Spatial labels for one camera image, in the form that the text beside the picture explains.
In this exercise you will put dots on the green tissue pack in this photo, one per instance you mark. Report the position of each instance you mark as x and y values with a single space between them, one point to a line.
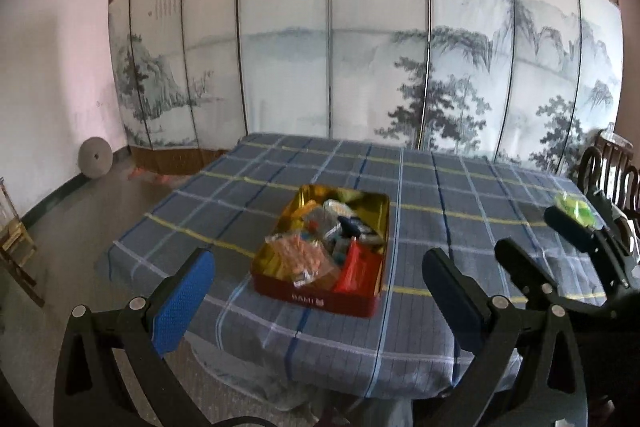
575 207

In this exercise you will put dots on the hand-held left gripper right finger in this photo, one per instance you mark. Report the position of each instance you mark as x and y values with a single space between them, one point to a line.
452 299

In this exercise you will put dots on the grey plaid tablecloth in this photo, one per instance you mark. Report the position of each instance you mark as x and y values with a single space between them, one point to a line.
300 347

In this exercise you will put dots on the light wooden stool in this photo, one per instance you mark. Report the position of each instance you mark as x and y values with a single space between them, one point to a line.
17 252

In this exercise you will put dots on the round grey stone disc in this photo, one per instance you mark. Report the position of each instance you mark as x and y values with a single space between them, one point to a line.
94 157

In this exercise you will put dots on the red tin box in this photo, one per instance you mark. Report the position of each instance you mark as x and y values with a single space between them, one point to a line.
320 302

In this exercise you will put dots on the red snack packet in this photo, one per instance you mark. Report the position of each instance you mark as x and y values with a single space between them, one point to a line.
360 272

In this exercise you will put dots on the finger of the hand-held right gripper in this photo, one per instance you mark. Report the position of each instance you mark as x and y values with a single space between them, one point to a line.
522 267
575 232

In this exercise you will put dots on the clear cracker packet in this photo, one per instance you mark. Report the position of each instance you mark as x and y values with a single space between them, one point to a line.
337 208

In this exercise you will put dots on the clear packet of orange snacks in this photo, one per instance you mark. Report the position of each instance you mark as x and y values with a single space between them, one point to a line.
300 257

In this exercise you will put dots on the navy blue snack box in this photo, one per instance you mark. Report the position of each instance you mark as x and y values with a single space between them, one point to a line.
350 227

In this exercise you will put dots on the painted folding screen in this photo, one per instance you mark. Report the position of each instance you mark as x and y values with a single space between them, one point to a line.
300 57

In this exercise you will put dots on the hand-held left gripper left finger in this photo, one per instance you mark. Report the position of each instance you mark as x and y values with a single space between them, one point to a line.
182 302

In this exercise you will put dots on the large orange-yellow snack packet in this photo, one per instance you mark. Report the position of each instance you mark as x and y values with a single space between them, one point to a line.
307 209

